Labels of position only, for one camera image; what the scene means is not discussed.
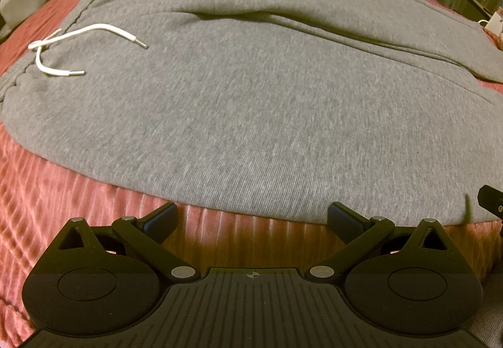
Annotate grey sweatpants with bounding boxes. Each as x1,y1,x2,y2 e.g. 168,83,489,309
1,0,502,225

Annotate white drawstring cord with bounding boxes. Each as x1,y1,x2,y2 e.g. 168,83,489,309
27,22,148,77

